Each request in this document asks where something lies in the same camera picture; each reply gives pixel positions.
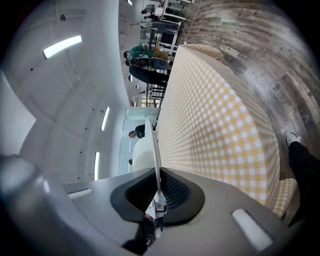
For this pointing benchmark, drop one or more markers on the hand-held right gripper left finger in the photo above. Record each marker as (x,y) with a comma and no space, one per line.
(95,200)

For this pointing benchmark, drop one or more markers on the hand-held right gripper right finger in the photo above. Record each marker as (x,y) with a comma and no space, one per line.
(212,225)

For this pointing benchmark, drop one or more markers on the white round plate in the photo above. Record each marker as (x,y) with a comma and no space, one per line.
(156,165)

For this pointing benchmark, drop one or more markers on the checkered beige tablecloth table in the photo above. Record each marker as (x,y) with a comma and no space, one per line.
(212,112)

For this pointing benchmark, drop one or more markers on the long ceiling light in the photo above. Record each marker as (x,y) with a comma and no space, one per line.
(96,166)
(62,46)
(105,118)
(129,2)

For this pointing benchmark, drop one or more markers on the glass partition panel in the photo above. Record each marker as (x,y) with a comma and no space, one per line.
(127,147)

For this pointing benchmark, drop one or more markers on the person's black trouser leg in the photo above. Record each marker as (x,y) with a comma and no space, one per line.
(305,170)

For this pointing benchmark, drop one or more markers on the black metal rack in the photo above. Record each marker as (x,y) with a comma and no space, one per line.
(158,90)

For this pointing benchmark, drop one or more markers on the grey swivel chair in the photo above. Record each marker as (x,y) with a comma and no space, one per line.
(160,63)

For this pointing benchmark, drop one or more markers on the orange bag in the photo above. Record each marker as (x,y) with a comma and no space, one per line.
(161,53)

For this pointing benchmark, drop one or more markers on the white table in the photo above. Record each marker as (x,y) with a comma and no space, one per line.
(175,17)

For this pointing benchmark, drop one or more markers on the dark metal frame shelf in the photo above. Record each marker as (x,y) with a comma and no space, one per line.
(165,25)

